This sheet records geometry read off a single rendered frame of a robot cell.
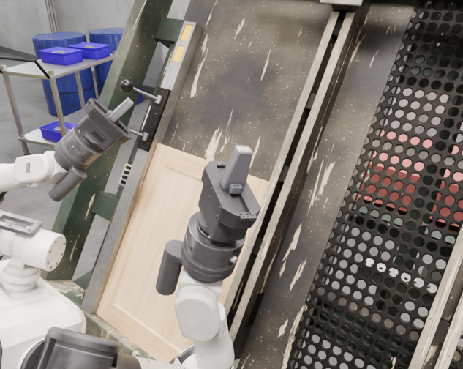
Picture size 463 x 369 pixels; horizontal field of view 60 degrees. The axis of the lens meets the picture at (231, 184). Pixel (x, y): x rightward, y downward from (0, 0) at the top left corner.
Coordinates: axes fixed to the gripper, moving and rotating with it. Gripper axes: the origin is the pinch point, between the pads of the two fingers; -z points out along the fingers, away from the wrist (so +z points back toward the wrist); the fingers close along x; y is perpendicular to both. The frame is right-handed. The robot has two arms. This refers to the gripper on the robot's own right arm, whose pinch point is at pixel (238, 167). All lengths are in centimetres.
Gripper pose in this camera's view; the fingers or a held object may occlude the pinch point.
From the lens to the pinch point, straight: 53.3
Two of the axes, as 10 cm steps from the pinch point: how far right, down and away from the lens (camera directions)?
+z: -2.6, 7.9, 5.5
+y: 9.2, 0.2, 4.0
